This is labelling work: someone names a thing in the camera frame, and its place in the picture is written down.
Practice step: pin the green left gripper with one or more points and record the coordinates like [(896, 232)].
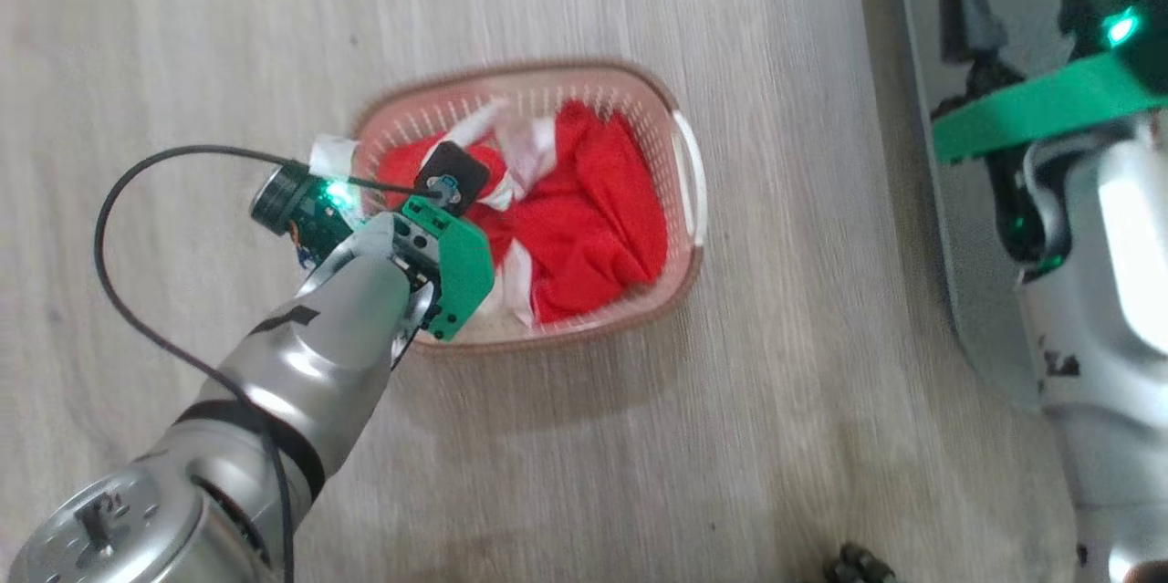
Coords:
[(465, 273)]

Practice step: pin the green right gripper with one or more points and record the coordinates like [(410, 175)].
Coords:
[(1022, 109)]

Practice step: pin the red and white garment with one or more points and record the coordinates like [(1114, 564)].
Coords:
[(593, 209)]

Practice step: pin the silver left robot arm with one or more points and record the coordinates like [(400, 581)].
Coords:
[(301, 364)]

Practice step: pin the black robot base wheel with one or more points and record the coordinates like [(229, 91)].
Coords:
[(858, 567)]

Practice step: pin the cream plastic basket brown rim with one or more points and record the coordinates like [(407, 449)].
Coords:
[(680, 227)]

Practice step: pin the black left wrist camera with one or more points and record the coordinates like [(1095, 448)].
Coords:
[(464, 168)]

